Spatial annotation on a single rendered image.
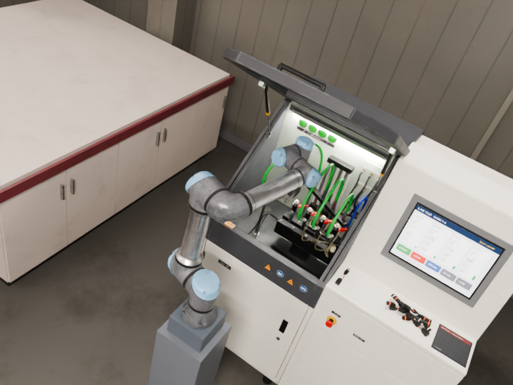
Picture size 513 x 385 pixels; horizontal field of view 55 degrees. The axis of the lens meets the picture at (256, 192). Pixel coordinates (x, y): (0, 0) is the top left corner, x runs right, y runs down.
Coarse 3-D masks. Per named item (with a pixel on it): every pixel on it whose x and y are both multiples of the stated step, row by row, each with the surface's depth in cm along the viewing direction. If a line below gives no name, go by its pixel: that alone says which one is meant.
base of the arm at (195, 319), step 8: (184, 304) 208; (184, 312) 207; (192, 312) 202; (200, 312) 200; (208, 312) 202; (216, 312) 210; (184, 320) 205; (192, 320) 202; (200, 320) 202; (208, 320) 204; (200, 328) 204
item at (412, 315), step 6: (396, 300) 228; (390, 306) 226; (396, 306) 226; (402, 306) 224; (408, 306) 223; (402, 312) 224; (408, 312) 224; (414, 312) 226; (402, 318) 223; (408, 318) 223; (414, 318) 222; (420, 318) 223; (426, 318) 222; (414, 324) 223; (420, 324) 222; (426, 324) 221; (426, 330) 219
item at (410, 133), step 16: (320, 80) 278; (336, 96) 267; (352, 96) 271; (368, 112) 261; (384, 112) 265; (400, 128) 255; (416, 128) 259; (432, 144) 255; (464, 160) 250; (496, 176) 245
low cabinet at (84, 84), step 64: (64, 0) 447; (0, 64) 339; (64, 64) 359; (128, 64) 381; (192, 64) 406; (0, 128) 286; (64, 128) 300; (128, 128) 315; (192, 128) 395; (0, 192) 247; (64, 192) 295; (128, 192) 359; (0, 256) 282
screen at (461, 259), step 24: (408, 216) 224; (432, 216) 219; (456, 216) 215; (408, 240) 227; (432, 240) 222; (456, 240) 217; (480, 240) 212; (408, 264) 230; (432, 264) 225; (456, 264) 220; (480, 264) 215; (456, 288) 222; (480, 288) 217
